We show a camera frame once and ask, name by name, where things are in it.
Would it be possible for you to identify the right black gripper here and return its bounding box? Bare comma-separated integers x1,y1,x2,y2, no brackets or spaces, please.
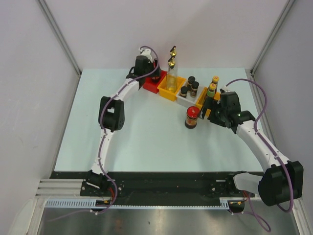
197,96,228,127

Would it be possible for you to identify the green label sauce bottle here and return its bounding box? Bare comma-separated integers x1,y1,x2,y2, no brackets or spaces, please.
212,76,220,93
205,83,217,108

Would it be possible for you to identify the glass oil bottle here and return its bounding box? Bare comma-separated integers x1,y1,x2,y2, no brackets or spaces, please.
170,46,177,60
166,59,178,93

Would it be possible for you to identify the red lid jar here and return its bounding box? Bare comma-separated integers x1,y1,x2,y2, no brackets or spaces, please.
184,106,200,129
151,76,160,84

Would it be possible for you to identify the black lid spice jar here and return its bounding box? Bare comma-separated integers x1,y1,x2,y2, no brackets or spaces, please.
190,81,199,97
179,86,188,98
187,76,195,91

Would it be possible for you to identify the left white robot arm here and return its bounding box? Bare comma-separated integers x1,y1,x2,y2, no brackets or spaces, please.
86,48,160,196

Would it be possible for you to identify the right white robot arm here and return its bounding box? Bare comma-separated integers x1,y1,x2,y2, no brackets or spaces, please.
199,92,304,206

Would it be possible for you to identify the red plastic bin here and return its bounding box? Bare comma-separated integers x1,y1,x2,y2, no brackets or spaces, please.
143,70,167,94

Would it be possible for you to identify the right yellow plastic bin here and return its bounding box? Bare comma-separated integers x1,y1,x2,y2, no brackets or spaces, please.
195,87,221,110

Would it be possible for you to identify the yellow plastic bin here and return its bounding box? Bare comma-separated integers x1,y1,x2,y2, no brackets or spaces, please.
156,74,186,102
195,87,221,110

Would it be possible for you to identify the white plastic bin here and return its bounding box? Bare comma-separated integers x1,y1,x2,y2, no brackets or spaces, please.
176,85,205,108

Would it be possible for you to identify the left yellow plastic bin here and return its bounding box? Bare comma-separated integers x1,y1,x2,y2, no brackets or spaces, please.
156,74,186,102

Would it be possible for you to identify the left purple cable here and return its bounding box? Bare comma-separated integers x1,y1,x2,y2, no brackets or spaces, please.
97,45,160,182

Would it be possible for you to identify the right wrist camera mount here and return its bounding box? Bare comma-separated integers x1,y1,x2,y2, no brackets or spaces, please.
220,86,232,94

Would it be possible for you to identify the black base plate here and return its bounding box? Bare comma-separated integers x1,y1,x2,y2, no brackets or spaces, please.
79,171,255,209

